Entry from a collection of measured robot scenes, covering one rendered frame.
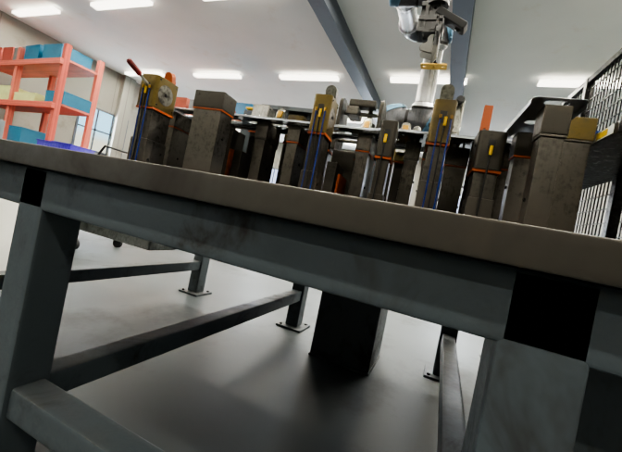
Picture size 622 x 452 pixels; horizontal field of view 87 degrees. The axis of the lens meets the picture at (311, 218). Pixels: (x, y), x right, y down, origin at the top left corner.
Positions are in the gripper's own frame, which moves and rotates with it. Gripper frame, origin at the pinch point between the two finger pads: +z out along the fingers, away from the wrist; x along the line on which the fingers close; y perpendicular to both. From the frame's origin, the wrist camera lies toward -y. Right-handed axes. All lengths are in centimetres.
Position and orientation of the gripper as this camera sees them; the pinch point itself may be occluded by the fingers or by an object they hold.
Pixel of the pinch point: (434, 61)
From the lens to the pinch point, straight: 129.6
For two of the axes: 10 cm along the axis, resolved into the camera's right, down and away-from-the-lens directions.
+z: -1.8, 9.8, 0.0
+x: -3.4, -0.6, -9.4
